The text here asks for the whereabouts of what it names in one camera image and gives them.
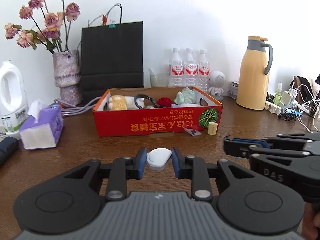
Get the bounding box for white oval device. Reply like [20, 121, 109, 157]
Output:
[146, 148, 172, 170]

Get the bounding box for red fabric rose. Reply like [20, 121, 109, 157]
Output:
[157, 97, 173, 108]

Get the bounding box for braided black usb cable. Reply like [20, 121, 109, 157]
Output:
[134, 93, 158, 110]

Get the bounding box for person's hand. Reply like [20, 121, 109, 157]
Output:
[301, 203, 320, 240]

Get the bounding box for black earphones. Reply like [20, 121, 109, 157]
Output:
[278, 108, 297, 122]

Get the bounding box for green spray bottle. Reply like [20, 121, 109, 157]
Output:
[273, 82, 282, 106]

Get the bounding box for white power strip with chargers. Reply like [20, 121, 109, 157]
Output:
[264, 83, 320, 133]

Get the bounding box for small clear packet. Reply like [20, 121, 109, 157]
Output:
[183, 127, 202, 137]

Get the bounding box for brown bag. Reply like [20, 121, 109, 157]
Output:
[290, 76, 319, 105]

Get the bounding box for red cardboard box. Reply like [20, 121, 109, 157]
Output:
[93, 87, 223, 137]

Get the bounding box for small card box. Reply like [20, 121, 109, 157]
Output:
[228, 81, 239, 99]

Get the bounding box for yellow thermos jug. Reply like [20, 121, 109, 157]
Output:
[236, 36, 273, 111]

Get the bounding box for white robot figurine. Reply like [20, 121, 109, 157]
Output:
[208, 70, 226, 100]

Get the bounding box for green white crumpled cloth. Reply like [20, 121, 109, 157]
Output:
[174, 87, 196, 105]

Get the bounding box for purple tissue pack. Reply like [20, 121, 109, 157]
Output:
[19, 100, 63, 150]

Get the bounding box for right water bottle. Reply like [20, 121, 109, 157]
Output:
[197, 49, 210, 92]

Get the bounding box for water bottle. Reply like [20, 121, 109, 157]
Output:
[197, 49, 210, 92]
[184, 48, 198, 87]
[169, 48, 184, 87]

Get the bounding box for dark blue case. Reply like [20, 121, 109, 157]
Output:
[0, 137, 19, 166]

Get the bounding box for middle water bottle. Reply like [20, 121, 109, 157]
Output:
[184, 48, 198, 87]

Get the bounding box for left water bottle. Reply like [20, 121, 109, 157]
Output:
[169, 48, 184, 87]

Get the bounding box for clear drinking glass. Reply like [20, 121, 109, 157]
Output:
[149, 68, 169, 87]

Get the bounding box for plush toy cat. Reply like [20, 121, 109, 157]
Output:
[107, 95, 145, 111]

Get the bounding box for white detergent bottle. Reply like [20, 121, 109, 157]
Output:
[0, 61, 29, 140]

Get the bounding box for purple white ceramic vase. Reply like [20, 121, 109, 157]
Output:
[52, 50, 82, 105]

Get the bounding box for black paper bag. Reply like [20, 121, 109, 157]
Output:
[80, 21, 144, 103]

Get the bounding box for dried pink roses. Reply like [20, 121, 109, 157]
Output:
[4, 0, 81, 54]

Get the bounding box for teal binder clip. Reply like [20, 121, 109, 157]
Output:
[108, 20, 116, 29]

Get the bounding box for purple charging cable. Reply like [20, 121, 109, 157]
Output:
[54, 96, 102, 117]

